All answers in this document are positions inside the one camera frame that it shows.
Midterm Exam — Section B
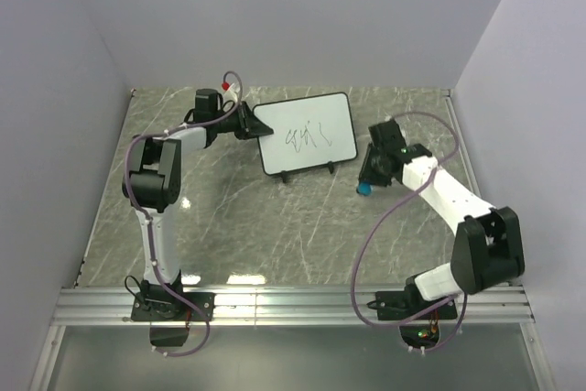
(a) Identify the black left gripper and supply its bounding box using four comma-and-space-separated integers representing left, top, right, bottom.
212, 101, 273, 140

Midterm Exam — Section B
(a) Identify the blue bone-shaped eraser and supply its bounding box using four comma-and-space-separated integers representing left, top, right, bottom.
356, 182, 373, 196

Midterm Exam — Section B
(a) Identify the small black-framed whiteboard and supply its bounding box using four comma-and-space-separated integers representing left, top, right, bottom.
253, 92, 358, 176

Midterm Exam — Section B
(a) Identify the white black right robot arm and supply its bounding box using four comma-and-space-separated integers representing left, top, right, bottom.
357, 144, 526, 318

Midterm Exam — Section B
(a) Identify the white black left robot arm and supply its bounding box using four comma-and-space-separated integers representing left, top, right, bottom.
122, 92, 274, 320

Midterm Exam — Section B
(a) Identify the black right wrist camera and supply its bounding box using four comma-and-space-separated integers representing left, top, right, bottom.
368, 118, 407, 152

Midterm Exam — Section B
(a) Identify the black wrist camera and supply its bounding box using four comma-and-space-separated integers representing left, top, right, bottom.
368, 118, 407, 152
193, 88, 223, 123

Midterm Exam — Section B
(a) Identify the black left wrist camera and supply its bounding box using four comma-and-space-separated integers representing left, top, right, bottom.
193, 88, 223, 123

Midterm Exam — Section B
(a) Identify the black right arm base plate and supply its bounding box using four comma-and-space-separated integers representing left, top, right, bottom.
367, 290, 458, 321

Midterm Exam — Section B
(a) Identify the aluminium mounting rail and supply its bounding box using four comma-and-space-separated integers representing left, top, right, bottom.
50, 285, 535, 327

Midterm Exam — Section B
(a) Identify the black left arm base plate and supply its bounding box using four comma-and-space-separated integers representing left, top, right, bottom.
130, 291, 215, 322

